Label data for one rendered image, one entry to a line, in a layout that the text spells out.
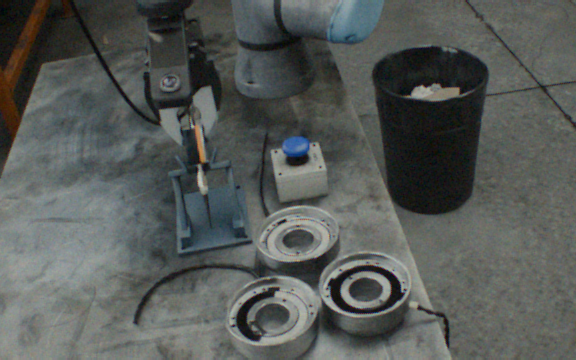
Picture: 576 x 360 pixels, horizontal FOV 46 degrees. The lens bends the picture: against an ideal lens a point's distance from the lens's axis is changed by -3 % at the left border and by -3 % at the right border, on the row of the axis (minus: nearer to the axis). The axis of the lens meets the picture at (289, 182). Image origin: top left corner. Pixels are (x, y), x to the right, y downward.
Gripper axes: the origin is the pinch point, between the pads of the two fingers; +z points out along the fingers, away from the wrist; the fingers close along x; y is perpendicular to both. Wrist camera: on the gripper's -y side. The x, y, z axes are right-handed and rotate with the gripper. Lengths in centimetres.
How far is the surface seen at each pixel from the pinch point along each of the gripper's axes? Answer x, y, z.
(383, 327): -17.8, -29.5, 8.3
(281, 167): -10.9, 0.3, 7.7
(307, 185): -13.9, -2.2, 9.7
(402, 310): -20.3, -28.4, 7.4
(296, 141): -13.5, 1.8, 4.8
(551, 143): -110, 100, 99
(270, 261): -7.0, -17.0, 7.8
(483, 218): -73, 69, 97
